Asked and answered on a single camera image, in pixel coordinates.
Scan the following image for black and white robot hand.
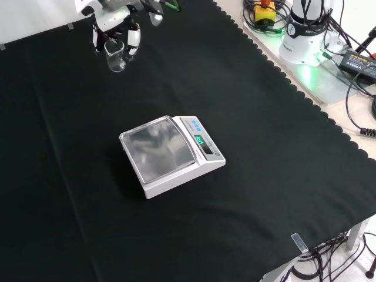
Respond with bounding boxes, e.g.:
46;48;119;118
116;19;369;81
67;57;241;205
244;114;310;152
75;0;142;61

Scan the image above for clear glass beaker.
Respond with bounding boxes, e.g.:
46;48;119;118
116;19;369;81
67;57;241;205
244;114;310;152
104;39;127;73

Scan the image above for white electronic balance steel pan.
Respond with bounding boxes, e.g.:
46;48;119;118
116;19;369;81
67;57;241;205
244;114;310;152
119;115;226;200

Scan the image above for yellow stop button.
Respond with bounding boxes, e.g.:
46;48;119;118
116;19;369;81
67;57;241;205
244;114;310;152
254;0;277;24

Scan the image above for black scalloped bench cloth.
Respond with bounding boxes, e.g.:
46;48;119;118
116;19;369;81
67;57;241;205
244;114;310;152
0;0;376;282

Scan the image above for black power adapter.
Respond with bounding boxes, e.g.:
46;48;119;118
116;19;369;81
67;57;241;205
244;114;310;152
338;49;376;80

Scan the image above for black tripod leg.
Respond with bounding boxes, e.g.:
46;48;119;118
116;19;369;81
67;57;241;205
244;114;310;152
354;25;376;53

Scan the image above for white table leg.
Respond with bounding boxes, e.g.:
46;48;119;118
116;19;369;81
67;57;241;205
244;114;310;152
346;219;371;251

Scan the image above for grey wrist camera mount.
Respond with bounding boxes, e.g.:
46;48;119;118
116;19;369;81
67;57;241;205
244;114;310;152
146;0;164;27

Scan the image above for green cable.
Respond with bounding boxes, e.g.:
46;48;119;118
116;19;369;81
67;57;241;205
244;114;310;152
163;0;182;12

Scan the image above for black coiled cables by button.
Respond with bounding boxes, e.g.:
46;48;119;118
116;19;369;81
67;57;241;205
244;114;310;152
242;0;292;33

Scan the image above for black cable with ferrite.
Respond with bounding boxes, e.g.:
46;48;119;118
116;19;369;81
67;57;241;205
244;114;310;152
345;79;376;136

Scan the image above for black cable bundle under table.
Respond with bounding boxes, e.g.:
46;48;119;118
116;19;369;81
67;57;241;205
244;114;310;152
280;231;376;282

